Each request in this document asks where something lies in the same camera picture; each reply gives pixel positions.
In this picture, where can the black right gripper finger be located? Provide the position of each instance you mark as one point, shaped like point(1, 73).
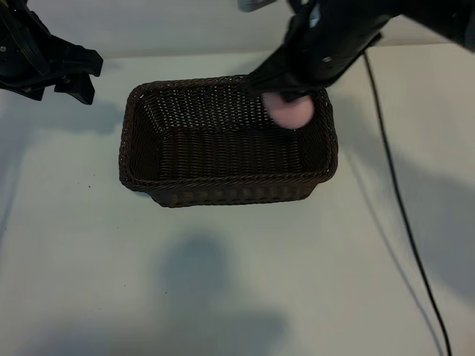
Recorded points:
point(295, 95)
point(272, 76)

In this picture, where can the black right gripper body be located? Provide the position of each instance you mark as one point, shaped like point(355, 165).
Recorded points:
point(334, 41)

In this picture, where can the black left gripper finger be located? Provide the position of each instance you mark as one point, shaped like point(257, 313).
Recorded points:
point(83, 61)
point(79, 89)

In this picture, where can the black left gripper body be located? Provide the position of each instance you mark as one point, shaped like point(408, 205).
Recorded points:
point(18, 66)

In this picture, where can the pink peach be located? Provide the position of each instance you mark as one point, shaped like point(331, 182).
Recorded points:
point(291, 113)

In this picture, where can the dark brown wicker basket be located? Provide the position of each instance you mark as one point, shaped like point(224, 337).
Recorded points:
point(230, 163)

